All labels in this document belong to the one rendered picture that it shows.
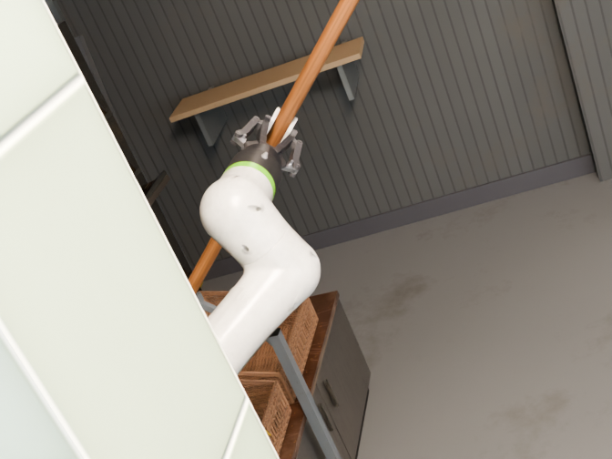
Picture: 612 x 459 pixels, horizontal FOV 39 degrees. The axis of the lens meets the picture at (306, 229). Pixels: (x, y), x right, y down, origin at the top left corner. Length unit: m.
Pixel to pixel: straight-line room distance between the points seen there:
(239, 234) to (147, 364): 1.00
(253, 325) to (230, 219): 0.16
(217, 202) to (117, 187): 0.99
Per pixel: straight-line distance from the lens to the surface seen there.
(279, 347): 3.04
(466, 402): 3.92
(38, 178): 0.28
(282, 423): 3.19
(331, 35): 1.55
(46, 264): 0.27
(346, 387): 3.75
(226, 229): 1.30
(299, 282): 1.33
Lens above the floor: 2.45
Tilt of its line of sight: 24 degrees down
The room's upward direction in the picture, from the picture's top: 23 degrees counter-clockwise
